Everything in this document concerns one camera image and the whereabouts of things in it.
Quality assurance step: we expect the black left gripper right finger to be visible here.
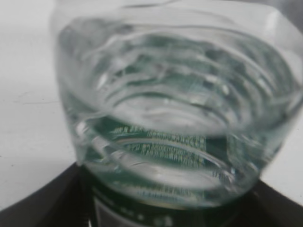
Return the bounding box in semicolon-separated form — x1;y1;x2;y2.
228;181;303;227

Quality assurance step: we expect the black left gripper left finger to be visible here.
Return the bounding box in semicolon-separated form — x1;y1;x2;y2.
0;164;90;227

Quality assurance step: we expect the clear water bottle green label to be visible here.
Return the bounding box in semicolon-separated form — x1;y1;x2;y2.
50;0;303;227

